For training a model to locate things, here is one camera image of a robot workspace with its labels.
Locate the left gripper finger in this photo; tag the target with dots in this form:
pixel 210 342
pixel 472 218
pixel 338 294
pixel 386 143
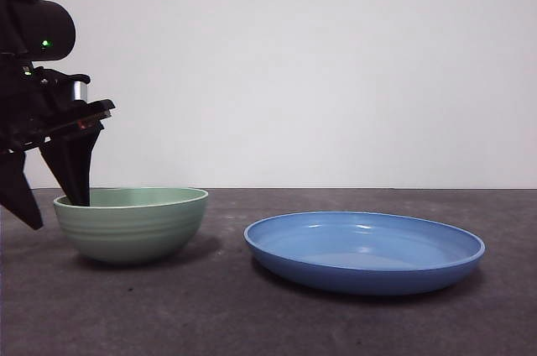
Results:
pixel 19 188
pixel 73 167

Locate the green ribbed bowl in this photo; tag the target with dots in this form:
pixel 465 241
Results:
pixel 134 230

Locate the blue round plate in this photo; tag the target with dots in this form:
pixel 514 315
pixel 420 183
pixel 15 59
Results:
pixel 361 276

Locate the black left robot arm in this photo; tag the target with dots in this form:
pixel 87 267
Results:
pixel 46 24

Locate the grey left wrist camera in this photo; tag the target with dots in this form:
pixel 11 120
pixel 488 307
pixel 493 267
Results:
pixel 79 90

